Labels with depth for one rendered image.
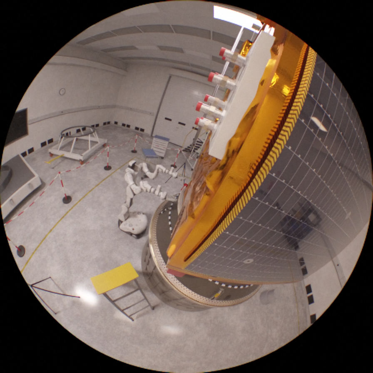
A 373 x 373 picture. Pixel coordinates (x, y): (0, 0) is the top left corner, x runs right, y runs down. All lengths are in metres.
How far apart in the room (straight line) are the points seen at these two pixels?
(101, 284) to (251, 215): 1.13
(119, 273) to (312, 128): 1.34
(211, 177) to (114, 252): 2.68
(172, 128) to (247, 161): 8.73
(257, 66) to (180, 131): 8.60
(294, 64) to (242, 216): 0.48
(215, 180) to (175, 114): 8.60
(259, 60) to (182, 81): 8.77
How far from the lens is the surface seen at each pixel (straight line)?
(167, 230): 1.52
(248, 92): 0.39
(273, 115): 0.36
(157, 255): 1.59
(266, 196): 0.37
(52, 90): 7.87
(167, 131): 9.14
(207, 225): 0.48
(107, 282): 1.18
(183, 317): 2.81
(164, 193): 1.37
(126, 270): 1.18
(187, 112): 8.75
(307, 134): 0.37
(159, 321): 2.72
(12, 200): 4.48
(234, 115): 0.38
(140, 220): 2.94
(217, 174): 0.38
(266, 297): 3.85
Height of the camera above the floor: 2.66
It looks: 33 degrees down
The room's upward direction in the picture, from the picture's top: 23 degrees clockwise
